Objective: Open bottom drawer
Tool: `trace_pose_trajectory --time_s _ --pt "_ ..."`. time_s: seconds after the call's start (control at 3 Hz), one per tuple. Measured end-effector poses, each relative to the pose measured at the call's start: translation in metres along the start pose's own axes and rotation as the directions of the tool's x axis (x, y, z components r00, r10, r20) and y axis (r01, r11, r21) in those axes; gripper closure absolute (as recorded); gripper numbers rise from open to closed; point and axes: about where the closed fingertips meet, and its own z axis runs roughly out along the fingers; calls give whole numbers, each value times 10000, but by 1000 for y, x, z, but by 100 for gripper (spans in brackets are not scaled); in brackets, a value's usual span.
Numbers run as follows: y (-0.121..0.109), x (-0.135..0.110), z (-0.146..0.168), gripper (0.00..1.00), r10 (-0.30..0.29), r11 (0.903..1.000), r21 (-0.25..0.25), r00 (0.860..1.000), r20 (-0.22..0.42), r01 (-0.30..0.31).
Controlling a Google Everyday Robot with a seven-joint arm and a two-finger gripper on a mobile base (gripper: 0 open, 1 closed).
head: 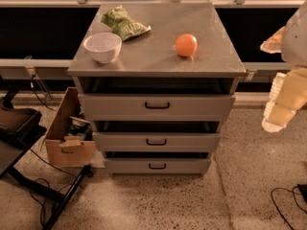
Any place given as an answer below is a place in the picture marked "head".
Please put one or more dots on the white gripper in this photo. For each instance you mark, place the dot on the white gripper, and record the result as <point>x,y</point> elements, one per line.
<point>295,42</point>

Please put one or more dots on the grey bottom drawer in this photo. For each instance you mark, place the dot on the grey bottom drawer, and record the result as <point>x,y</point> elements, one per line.
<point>157,166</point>

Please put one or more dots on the grey drawer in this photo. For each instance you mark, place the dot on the grey drawer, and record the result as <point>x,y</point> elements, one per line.
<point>156,142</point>
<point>157,166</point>
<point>128,107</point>

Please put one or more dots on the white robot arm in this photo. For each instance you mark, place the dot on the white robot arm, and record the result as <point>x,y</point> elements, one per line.
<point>291,40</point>

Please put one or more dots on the grey metal drawer cabinet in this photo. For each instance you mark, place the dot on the grey metal drawer cabinet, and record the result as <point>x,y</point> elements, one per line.
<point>150,65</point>

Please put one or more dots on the grey middle drawer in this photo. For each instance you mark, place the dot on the grey middle drawer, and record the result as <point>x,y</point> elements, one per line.
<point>156,142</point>

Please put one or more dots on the grey top drawer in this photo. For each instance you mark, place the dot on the grey top drawer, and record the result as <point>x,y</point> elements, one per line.
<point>128,107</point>

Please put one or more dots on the orange fruit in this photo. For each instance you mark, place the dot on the orange fruit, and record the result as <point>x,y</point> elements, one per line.
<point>186,45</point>

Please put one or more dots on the green chip bag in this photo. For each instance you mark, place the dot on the green chip bag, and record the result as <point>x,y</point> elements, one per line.
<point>123,25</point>

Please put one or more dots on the white bowl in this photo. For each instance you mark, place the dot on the white bowl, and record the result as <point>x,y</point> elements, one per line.
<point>103,47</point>

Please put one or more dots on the cardboard box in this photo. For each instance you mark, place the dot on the cardboard box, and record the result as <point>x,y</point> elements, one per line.
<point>64,150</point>

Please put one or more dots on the black stand with tray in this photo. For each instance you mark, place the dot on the black stand with tray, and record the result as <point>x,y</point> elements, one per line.
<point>19,131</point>

